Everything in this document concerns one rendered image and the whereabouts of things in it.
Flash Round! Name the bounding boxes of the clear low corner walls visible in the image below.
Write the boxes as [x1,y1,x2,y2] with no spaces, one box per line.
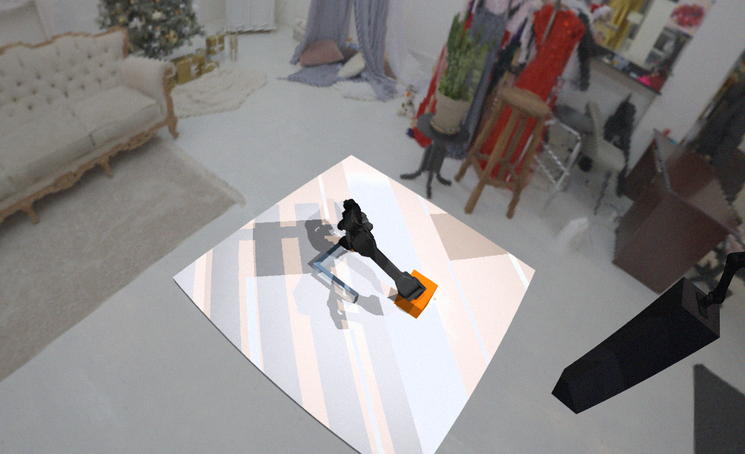
[312,246,355,303]

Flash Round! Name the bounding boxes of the clear blue l-shaped low wall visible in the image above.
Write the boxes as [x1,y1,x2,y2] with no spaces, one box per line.
[313,243,359,303]

